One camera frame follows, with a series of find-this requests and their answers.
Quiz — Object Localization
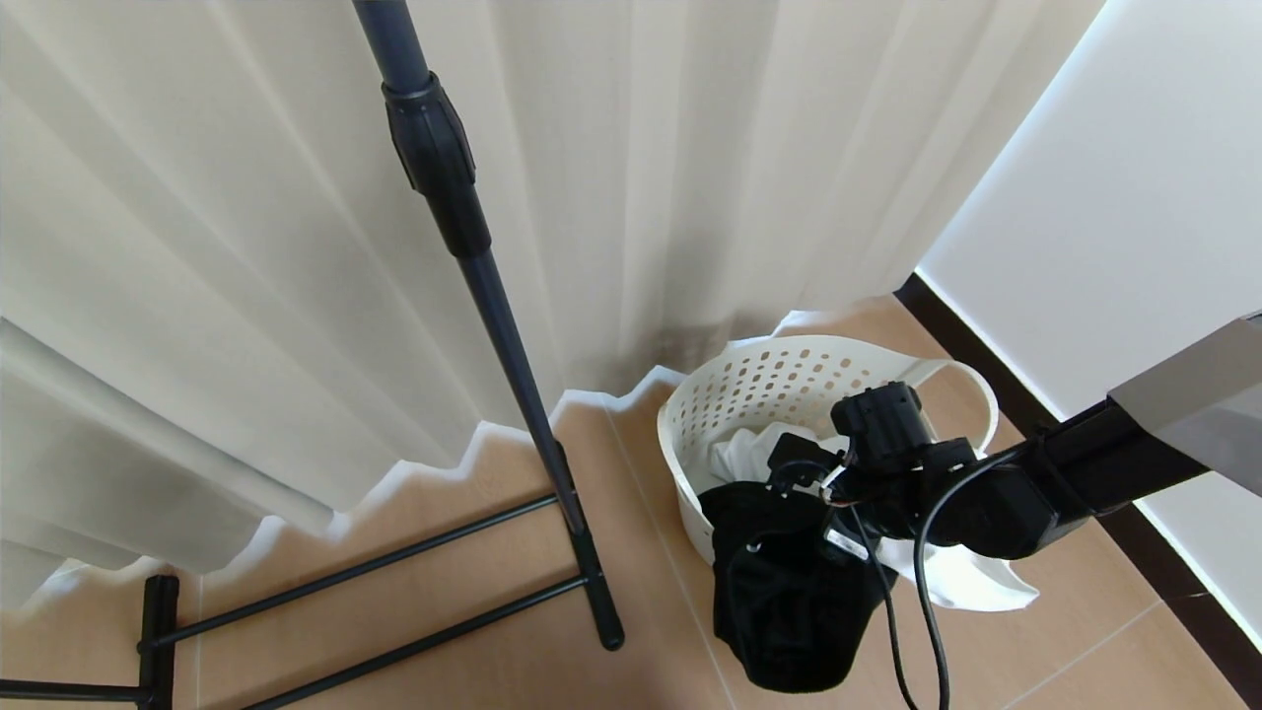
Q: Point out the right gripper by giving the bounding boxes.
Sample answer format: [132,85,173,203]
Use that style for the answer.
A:
[820,446,977,568]

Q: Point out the beige curtain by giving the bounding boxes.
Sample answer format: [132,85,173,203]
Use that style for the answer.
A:
[0,0,1105,612]

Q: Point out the black clothes rack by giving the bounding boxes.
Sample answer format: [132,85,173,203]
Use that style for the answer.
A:
[0,0,626,710]

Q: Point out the black shorts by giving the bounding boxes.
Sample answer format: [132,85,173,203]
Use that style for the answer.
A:
[698,480,900,694]

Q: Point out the white laundry basket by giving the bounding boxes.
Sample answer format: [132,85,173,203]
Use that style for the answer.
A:
[657,335,1041,612]

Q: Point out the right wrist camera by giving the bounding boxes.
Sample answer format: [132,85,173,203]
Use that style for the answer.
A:
[767,432,847,497]

